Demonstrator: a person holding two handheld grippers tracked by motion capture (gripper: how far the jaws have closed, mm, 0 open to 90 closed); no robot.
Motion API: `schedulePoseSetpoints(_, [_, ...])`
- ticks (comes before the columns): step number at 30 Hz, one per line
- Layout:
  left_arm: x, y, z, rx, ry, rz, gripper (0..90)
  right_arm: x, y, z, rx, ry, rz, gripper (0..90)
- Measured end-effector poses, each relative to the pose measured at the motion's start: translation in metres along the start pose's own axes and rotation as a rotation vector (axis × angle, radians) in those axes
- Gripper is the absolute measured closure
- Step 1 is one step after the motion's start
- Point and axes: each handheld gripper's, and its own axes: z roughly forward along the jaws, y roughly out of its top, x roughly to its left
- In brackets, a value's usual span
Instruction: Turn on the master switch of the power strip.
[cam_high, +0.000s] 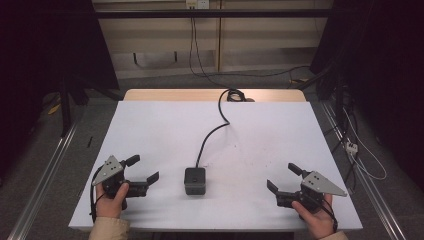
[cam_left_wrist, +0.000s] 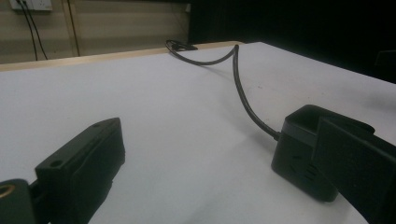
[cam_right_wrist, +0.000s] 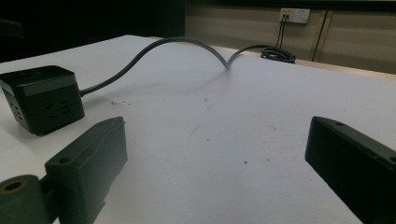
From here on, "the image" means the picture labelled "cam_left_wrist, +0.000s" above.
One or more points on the white wall outlet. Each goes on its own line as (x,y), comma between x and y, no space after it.
(34,4)

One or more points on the black power socket block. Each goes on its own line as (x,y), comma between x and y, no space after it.
(295,155)

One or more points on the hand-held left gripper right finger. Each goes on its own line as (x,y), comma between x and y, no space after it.
(358,168)

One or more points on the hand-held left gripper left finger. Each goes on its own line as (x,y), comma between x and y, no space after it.
(84,161)

